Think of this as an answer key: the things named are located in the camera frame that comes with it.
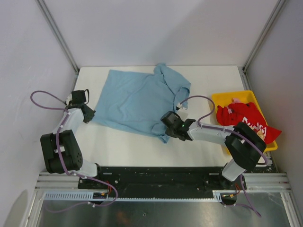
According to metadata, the light blue t shirt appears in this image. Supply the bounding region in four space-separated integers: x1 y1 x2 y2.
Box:
92 63 191 143

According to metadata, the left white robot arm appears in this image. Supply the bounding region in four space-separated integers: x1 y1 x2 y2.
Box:
40 108 105 189

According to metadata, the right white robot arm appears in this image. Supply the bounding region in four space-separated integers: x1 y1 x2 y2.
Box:
161 111 267 190

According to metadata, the yellow plastic bin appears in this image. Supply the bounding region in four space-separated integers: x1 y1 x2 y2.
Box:
212 90 278 152

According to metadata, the red printed t shirt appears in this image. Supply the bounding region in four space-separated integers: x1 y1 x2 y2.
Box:
216 102 282 144

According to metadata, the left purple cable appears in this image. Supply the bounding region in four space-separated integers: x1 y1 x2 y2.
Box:
30 90 118 213

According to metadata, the purple cable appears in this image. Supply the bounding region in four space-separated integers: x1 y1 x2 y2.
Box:
30 90 118 213
178 95 268 218

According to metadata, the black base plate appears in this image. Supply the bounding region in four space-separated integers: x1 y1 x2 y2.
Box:
78 166 246 198

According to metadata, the aluminium frame rail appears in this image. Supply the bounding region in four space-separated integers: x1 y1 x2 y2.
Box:
35 173 291 192

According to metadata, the grey slotted cable duct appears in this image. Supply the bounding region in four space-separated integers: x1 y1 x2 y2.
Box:
44 191 235 202

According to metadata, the right aluminium corner post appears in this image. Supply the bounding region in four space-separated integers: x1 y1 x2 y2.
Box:
241 0 290 72

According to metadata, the aluminium corner post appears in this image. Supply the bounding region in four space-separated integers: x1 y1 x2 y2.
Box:
241 0 290 72
35 0 80 74

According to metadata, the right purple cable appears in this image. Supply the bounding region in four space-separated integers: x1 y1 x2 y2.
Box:
178 95 268 218

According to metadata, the left aluminium corner post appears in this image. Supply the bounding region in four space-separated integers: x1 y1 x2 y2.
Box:
35 0 80 74

